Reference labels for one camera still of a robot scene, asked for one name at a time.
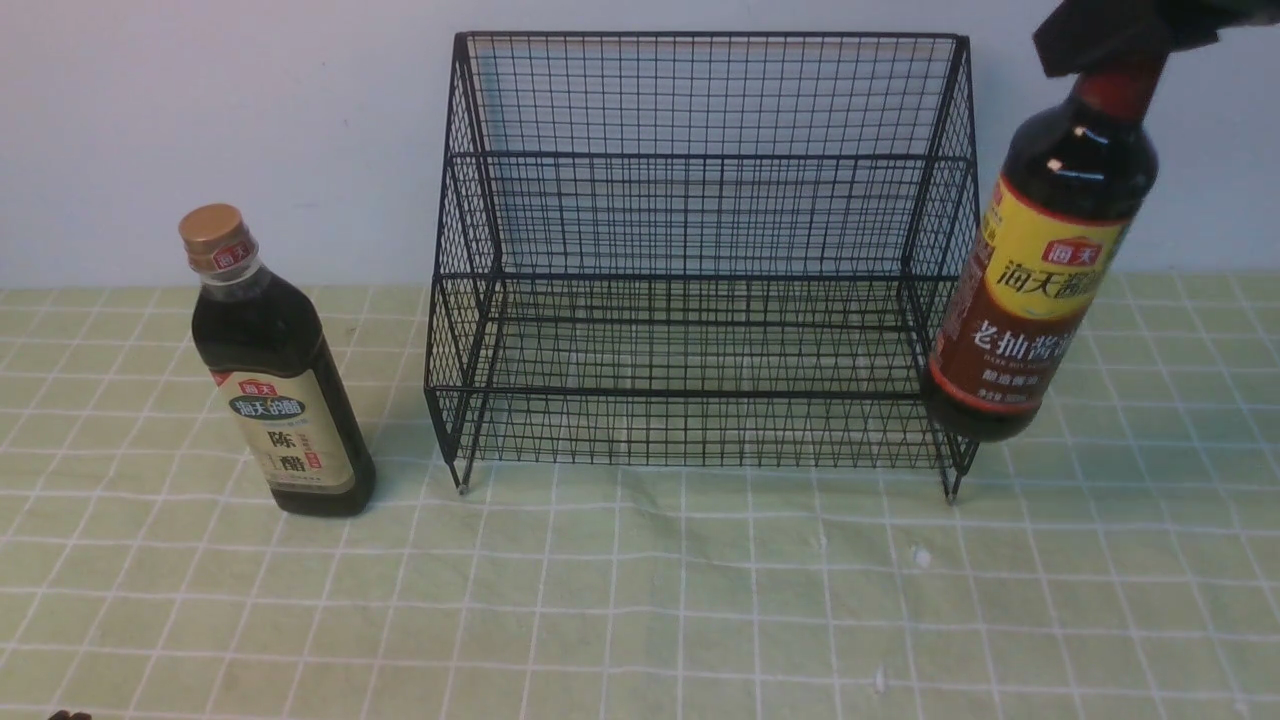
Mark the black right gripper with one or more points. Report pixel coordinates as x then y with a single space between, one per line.
1087 35

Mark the soy sauce bottle yellow label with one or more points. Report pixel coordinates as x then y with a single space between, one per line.
1072 182

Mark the dark vinegar bottle beige label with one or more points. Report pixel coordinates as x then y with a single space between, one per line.
265 347

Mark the green checkered tablecloth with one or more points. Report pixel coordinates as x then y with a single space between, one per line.
1118 561

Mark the black wire mesh shelf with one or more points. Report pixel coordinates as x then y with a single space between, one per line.
719 249

